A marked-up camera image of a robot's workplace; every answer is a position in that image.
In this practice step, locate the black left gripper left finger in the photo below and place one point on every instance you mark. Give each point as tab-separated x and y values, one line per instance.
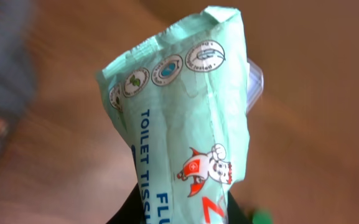
131	212

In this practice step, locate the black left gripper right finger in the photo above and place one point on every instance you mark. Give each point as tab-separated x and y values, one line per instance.
235	213

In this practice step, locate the green lid jar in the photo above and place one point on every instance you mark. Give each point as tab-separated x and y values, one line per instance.
261	217

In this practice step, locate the green toilet tissue pack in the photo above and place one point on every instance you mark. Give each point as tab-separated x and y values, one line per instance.
179	101

